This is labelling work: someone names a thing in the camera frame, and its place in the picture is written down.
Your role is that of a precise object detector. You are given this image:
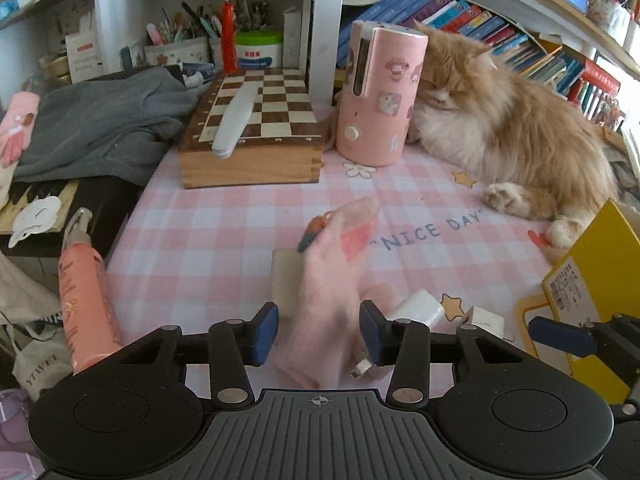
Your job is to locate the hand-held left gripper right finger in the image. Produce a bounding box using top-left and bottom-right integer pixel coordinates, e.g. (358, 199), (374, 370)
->
(359, 300), (541, 407)

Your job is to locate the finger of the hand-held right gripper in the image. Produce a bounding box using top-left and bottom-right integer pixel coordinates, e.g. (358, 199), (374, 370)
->
(528, 316), (621, 358)

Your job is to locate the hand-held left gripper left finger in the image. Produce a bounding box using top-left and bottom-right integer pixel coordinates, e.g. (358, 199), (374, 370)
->
(115, 302), (281, 407)

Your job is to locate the yellow cardboard box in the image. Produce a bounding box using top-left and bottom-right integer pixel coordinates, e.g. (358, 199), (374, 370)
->
(515, 199), (640, 403)

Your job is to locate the desktop with pink checked cloth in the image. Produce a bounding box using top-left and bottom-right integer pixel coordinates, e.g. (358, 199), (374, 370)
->
(105, 105), (566, 396)

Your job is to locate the white charger plug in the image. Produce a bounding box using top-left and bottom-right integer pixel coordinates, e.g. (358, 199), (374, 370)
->
(460, 306), (506, 341)
(350, 290), (446, 382)

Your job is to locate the beige square coaster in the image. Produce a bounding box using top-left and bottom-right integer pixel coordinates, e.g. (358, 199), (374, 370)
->
(271, 249), (306, 318)

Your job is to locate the pink spray bottle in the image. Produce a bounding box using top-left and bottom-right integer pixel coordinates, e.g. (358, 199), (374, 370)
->
(57, 208), (123, 376)

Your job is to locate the pink cylindrical container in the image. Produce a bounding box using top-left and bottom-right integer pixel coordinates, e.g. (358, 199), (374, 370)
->
(335, 20), (430, 167)

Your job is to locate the black storage box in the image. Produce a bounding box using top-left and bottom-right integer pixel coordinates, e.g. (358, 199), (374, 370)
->
(0, 175), (146, 261)

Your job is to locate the orange fluffy cat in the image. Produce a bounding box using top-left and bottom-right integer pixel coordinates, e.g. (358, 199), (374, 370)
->
(407, 20), (621, 251)

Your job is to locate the white glasses case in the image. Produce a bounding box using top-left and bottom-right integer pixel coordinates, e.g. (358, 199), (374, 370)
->
(211, 82), (261, 160)

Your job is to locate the wooden chess box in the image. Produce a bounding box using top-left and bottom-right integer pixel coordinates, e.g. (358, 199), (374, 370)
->
(177, 67), (325, 190)

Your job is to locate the white tote bag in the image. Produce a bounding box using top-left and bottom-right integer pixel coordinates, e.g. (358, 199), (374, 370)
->
(0, 255), (76, 403)

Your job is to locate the white paper cutout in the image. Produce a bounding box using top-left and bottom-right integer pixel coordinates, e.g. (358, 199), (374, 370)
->
(9, 196), (62, 248)

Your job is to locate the purple cloth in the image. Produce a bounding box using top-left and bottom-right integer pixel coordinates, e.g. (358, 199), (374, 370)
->
(0, 387), (46, 480)

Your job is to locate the grey cloth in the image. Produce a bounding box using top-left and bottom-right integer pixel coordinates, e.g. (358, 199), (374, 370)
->
(12, 66), (203, 186)

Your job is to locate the white tub with green lid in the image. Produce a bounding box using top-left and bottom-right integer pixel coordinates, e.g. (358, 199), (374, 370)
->
(235, 30), (284, 69)

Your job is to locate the white pen holder with pens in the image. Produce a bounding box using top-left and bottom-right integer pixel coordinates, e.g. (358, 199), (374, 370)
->
(144, 2), (223, 68)

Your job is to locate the red tassel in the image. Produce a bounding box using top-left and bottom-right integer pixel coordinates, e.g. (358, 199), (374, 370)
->
(220, 0), (241, 75)

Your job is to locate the white bookshelf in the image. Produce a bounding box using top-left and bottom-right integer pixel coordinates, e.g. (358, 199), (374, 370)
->
(0, 0), (640, 111)

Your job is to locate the white carton with red label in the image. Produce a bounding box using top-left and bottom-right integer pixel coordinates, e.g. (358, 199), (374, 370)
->
(65, 30), (106, 83)

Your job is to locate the row of books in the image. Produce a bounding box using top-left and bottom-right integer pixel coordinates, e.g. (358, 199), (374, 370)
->
(337, 0), (626, 121)

